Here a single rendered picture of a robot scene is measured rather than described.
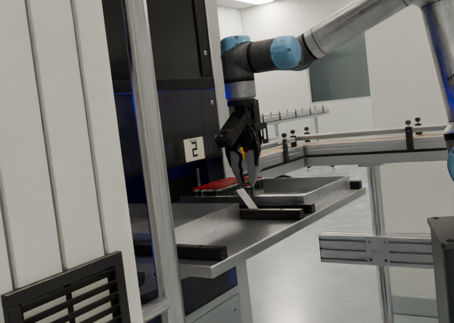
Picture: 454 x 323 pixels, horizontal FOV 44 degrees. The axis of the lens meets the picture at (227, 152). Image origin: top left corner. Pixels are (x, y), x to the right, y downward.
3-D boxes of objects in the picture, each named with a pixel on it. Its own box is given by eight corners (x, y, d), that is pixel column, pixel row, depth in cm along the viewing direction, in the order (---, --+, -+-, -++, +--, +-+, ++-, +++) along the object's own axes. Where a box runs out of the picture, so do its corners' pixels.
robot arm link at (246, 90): (244, 80, 132) (216, 84, 136) (246, 100, 132) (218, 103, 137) (260, 80, 138) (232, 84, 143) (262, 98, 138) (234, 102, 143)
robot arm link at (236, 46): (243, 32, 130) (212, 38, 135) (248, 80, 131) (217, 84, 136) (258, 34, 137) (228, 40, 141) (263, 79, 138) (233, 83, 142)
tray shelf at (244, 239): (19, 261, 113) (17, 252, 113) (214, 194, 171) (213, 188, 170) (213, 278, 86) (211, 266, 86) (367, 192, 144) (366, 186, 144)
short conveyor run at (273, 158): (214, 200, 173) (208, 149, 171) (175, 200, 181) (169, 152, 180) (309, 167, 229) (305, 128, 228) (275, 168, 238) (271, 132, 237)
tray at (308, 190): (181, 210, 139) (179, 196, 138) (237, 191, 160) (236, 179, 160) (305, 211, 120) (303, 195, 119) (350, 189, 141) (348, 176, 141)
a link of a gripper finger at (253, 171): (271, 182, 139) (265, 145, 139) (259, 186, 135) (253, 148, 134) (261, 183, 141) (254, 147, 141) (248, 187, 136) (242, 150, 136)
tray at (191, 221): (37, 245, 117) (35, 229, 116) (124, 217, 138) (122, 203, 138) (162, 253, 98) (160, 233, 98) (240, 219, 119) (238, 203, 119)
